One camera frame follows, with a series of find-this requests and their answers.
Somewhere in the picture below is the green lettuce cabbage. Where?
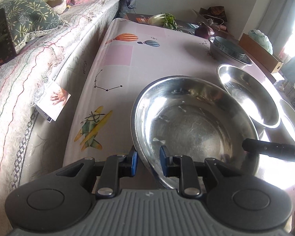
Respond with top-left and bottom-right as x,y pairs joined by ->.
148,13 -> 177,30

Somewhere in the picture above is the green plastic bag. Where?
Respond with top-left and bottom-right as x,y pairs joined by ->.
248,29 -> 273,55

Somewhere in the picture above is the white quilted mattress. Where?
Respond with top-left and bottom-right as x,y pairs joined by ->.
0,0 -> 121,235

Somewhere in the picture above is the green floral pillow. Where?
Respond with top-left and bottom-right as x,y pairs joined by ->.
0,0 -> 65,53

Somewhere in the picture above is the small steel bowl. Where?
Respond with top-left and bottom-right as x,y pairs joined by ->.
209,37 -> 253,69

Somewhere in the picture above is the dark Philips appliance box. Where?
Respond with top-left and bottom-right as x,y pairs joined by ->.
124,13 -> 199,35

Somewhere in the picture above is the brown cardboard box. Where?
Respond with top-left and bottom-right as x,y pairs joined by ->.
239,34 -> 284,73

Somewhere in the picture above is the red onion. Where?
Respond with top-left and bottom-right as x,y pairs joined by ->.
195,22 -> 215,40

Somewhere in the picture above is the large steel bowl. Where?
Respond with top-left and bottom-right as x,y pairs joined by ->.
131,76 -> 260,189

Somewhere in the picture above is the open cardboard box with clutter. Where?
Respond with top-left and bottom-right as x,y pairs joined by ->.
193,6 -> 234,39

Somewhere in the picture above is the photo card booklet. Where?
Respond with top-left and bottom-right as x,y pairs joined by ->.
34,81 -> 71,123

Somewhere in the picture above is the pink patterned tablecloth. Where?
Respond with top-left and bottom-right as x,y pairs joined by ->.
63,19 -> 295,198

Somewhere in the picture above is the teal ceramic bowl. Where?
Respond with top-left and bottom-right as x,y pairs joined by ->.
213,36 -> 245,60

